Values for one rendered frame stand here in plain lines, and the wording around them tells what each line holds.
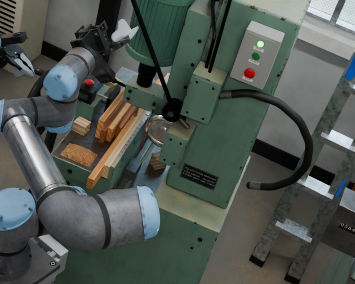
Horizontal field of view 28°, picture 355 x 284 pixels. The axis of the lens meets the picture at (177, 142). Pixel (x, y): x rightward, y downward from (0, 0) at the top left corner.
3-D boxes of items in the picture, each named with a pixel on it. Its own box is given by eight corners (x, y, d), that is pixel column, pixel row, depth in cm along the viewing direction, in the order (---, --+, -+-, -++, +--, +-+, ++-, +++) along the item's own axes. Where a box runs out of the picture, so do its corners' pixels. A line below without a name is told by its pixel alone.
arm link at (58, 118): (25, 119, 180) (29, 85, 174) (66, 115, 186) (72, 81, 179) (35, 140, 176) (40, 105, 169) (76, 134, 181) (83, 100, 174)
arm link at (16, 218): (-23, 224, 188) (-19, 187, 180) (26, 214, 195) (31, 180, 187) (-10, 257, 181) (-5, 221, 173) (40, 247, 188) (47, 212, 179)
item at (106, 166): (164, 83, 264) (167, 72, 260) (169, 85, 263) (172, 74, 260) (101, 176, 217) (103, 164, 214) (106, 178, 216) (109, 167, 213)
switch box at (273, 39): (234, 67, 203) (251, 19, 193) (266, 80, 202) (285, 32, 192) (229, 77, 198) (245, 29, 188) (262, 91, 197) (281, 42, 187)
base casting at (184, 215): (105, 115, 271) (109, 97, 265) (244, 173, 265) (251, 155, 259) (52, 184, 236) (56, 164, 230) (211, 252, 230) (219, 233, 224)
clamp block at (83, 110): (72, 92, 251) (75, 71, 245) (106, 106, 249) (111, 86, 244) (53, 113, 239) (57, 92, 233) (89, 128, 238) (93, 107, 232)
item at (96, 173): (155, 87, 260) (158, 78, 258) (160, 89, 260) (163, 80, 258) (85, 187, 211) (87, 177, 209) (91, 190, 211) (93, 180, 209)
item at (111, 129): (129, 107, 247) (132, 94, 244) (133, 109, 247) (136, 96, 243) (105, 140, 230) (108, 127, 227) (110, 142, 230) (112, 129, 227)
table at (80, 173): (96, 69, 270) (99, 56, 267) (169, 99, 267) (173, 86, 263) (19, 158, 223) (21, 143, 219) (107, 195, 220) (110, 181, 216)
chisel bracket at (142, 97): (128, 94, 238) (133, 73, 233) (166, 109, 237) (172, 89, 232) (120, 105, 232) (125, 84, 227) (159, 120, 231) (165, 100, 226)
